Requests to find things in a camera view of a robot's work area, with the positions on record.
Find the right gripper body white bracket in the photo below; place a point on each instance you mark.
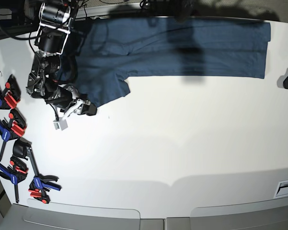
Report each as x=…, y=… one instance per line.
x=74, y=107

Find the blue T-shirt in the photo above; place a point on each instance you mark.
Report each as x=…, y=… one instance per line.
x=108, y=51

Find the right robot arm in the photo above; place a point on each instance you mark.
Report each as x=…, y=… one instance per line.
x=55, y=26

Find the blue red bar clamp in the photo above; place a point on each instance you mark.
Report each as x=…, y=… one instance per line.
x=41, y=184
x=15, y=173
x=13, y=129
x=11, y=95

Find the grey chair backrest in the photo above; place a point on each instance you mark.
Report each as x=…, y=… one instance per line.
x=270, y=214
x=28, y=218

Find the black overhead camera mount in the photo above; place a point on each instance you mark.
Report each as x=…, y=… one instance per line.
x=183, y=9

